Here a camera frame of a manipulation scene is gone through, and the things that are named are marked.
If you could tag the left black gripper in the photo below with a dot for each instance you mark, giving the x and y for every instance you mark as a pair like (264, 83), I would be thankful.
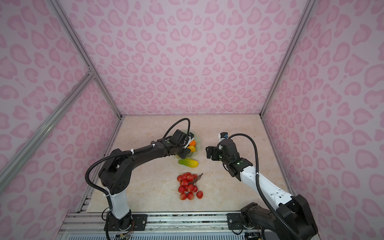
(186, 153)

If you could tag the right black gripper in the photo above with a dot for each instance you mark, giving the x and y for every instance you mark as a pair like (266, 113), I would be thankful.
(215, 150)

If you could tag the green yellow fake mango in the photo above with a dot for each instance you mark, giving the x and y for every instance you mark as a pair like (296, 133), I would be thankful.
(188, 163)

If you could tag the red fake cherry bunch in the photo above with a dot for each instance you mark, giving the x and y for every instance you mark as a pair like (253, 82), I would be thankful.
(188, 188)

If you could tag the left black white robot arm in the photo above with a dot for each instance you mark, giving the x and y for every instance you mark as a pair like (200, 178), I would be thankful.
(120, 167)

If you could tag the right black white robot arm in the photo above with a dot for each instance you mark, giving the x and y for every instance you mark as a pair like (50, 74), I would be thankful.
(288, 216)

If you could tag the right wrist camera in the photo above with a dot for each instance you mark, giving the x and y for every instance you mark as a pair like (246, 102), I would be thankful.
(223, 135)

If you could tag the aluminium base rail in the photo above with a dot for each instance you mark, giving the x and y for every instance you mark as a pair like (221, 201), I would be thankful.
(164, 226)

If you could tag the diagonal aluminium frame bar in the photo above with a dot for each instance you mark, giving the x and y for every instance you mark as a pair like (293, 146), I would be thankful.
(23, 155)

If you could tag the right corner aluminium post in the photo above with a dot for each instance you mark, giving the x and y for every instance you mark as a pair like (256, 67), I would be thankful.
(295, 39)

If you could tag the corner aluminium post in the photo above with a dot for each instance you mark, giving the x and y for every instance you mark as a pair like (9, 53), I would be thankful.
(79, 46)
(295, 39)

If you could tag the left corner aluminium post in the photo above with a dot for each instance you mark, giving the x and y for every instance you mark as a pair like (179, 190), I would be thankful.
(79, 46)

